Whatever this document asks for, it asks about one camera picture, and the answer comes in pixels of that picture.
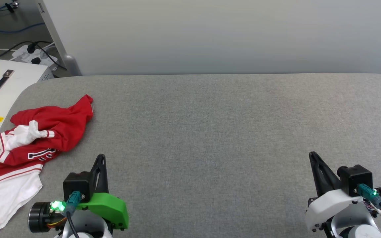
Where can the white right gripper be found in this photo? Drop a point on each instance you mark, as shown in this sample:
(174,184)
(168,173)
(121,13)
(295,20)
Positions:
(329,206)

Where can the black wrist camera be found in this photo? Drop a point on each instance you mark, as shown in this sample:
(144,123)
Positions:
(356,178)
(76,185)

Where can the red and white basketball jersey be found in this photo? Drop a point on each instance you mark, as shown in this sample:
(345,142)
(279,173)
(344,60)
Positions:
(63,124)

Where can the white metal equipment box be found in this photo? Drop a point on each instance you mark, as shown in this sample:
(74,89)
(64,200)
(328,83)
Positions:
(21,79)

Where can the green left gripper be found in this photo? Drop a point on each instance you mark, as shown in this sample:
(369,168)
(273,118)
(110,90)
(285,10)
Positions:
(109,206)

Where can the teal camera connector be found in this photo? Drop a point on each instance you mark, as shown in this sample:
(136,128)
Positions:
(73,201)
(369,193)

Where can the teal left camera connector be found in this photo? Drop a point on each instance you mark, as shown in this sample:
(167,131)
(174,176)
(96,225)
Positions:
(73,201)

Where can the black left gripper motor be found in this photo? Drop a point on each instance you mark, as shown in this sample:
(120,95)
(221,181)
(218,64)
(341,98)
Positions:
(39,216)

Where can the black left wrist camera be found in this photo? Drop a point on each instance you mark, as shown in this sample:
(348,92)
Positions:
(76,185)

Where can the white power strip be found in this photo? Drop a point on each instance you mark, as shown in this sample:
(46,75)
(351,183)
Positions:
(23,55)

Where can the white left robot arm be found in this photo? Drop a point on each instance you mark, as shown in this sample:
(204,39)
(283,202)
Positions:
(88,226)

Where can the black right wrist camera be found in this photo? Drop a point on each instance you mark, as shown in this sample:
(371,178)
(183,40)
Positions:
(356,178)

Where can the white partition panel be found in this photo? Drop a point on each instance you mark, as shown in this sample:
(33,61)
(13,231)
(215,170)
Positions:
(210,36)

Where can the teal right camera connector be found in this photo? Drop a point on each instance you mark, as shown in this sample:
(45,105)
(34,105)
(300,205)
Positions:
(369,193)

